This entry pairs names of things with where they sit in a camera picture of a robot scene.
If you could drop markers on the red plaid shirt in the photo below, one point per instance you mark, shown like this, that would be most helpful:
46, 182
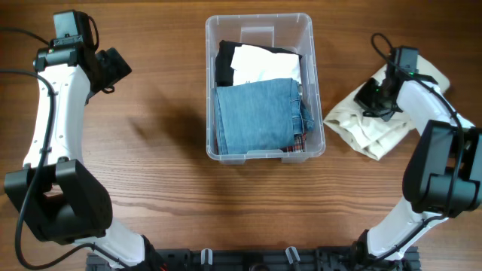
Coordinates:
297, 143

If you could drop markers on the cream cloth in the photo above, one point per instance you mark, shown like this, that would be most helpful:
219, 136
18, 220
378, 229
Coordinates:
370, 136

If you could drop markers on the black garment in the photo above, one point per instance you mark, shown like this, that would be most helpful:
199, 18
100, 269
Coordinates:
223, 71

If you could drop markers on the clear plastic storage bin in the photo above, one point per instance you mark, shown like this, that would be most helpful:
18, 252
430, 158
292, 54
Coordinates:
292, 32

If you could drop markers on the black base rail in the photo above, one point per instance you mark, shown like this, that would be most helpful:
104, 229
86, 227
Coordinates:
320, 259

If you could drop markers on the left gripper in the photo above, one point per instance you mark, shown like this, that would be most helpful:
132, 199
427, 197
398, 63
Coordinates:
117, 66

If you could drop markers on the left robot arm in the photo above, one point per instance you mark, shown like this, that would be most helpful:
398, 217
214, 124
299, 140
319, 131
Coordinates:
57, 198

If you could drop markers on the white printed t-shirt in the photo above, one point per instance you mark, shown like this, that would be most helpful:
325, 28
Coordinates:
253, 64

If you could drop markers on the blue denim jeans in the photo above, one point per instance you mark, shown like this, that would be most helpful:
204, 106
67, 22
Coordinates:
264, 115

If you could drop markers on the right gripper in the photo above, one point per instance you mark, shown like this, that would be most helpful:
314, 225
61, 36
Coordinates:
360, 98

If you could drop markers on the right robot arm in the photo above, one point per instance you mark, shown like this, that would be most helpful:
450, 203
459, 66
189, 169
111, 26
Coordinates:
443, 176

